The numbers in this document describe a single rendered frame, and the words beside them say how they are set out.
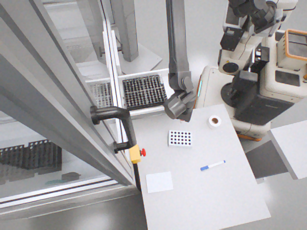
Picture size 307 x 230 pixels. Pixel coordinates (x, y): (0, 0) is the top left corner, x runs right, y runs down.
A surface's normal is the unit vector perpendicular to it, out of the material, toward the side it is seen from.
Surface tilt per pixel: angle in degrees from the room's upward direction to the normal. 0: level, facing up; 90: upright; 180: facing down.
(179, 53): 36
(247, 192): 0
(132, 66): 3
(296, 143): 0
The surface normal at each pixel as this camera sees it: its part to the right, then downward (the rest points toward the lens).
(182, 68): 0.40, 0.14
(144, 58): 0.04, -0.40
